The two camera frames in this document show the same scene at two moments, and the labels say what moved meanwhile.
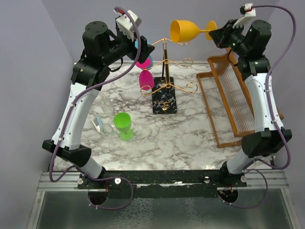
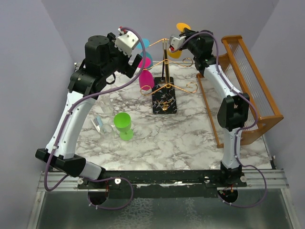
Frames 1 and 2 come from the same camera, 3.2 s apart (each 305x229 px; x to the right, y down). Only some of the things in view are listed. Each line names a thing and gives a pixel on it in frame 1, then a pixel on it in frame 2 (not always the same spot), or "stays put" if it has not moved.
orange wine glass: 184,30 to 180,26
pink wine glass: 146,78 stays put
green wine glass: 122,121 stays put
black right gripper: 218,35 to 195,36
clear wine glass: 106,131 stays put
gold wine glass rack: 163,97 stays put
